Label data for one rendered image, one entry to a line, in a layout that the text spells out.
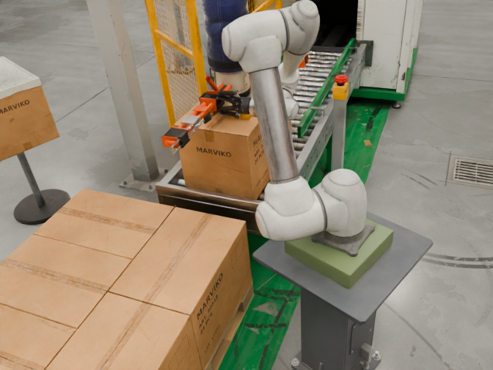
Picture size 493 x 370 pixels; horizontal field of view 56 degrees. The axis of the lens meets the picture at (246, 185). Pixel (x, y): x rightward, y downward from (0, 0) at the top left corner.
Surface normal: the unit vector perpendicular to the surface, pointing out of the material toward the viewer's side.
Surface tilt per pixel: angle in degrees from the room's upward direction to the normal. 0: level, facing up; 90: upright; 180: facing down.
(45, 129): 90
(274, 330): 0
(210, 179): 90
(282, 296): 0
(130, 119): 90
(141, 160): 90
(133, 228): 0
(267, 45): 71
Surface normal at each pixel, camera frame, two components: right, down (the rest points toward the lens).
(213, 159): -0.40, 0.56
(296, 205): 0.22, 0.09
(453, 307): -0.07, -0.81
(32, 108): 0.68, 0.39
